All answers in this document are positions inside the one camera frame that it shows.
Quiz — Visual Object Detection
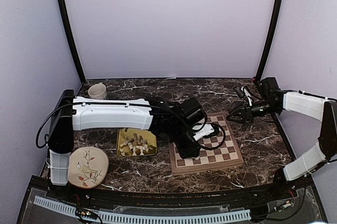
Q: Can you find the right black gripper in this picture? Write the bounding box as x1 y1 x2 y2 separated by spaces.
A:
227 99 280 125

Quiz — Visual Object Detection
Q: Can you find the wooden chess board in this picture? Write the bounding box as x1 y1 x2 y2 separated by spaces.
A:
169 113 243 176

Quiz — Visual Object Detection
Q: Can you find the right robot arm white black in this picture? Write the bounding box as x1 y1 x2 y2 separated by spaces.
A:
226 90 336 200

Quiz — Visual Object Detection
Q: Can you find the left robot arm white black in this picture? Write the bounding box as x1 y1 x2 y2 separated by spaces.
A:
37 90 205 201

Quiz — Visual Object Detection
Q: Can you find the gold metal tray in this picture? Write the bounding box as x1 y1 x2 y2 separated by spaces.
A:
116 128 157 157

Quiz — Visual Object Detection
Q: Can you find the cream ceramic mug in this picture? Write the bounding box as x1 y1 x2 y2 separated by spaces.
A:
87 83 107 100

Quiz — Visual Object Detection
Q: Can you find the round bird painted plate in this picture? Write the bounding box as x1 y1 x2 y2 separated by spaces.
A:
68 147 109 189

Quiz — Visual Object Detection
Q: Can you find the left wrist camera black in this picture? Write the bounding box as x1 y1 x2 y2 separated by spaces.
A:
181 98 206 125

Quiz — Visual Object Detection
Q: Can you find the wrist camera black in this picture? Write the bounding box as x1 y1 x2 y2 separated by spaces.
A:
181 98 206 125
260 77 280 98

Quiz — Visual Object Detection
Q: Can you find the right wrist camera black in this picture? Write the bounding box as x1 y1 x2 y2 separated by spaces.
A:
260 77 280 98

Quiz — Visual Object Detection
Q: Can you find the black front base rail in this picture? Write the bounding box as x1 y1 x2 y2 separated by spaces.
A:
26 175 314 211

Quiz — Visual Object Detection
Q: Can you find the grey slotted cable duct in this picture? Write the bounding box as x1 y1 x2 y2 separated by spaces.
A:
33 196 251 223

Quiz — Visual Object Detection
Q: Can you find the right black frame post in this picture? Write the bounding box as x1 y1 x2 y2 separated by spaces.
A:
255 0 282 81

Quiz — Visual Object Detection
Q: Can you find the black frame post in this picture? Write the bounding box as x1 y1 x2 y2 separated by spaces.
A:
255 0 282 81
57 0 86 84

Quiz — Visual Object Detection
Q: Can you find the left black frame post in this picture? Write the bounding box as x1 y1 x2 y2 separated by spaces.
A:
57 0 86 84

